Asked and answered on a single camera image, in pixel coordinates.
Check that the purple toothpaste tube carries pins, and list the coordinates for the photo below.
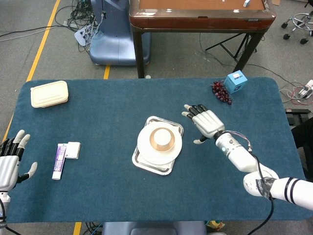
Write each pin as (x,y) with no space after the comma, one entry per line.
(59,161)

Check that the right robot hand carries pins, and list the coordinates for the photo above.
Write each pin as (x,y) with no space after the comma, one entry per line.
(207,122)

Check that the small white box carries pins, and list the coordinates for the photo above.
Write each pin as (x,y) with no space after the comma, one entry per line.
(73,150)

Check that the light blue cube box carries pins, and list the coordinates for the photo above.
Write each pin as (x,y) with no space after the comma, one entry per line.
(235,82)

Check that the white power strip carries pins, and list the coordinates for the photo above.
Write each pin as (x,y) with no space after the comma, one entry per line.
(306,89)

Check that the blue robot torso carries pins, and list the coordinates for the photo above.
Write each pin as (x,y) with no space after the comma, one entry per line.
(154,228)

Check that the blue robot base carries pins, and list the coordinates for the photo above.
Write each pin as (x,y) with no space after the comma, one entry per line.
(117,39)

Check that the blue table cloth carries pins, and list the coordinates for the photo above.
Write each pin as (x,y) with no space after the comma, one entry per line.
(97,195)

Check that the bunch of red grapes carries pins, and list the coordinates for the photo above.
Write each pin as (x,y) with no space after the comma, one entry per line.
(221,93)

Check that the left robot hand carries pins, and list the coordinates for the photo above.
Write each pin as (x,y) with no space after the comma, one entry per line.
(7,161)

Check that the cream lidded lunch box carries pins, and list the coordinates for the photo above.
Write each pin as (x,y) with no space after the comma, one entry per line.
(49,94)

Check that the white floor adapter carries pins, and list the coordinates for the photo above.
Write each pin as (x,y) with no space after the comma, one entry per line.
(83,35)

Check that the black tripod stand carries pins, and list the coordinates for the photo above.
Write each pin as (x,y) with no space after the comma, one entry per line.
(232,46)

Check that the white round plate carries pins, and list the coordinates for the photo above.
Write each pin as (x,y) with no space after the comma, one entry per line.
(159,144)

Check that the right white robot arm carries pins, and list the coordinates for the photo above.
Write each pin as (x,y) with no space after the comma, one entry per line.
(256,169)

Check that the silver metal tray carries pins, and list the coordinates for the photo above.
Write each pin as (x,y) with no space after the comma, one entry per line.
(156,169)

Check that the brown wooden table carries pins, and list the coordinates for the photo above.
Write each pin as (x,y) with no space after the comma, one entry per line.
(200,17)

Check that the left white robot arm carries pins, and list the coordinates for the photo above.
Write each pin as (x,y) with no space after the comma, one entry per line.
(3,203)

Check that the cream bowl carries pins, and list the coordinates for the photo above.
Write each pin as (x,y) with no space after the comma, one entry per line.
(161,140)

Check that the office chair base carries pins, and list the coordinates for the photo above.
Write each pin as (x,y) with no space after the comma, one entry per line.
(297,24)

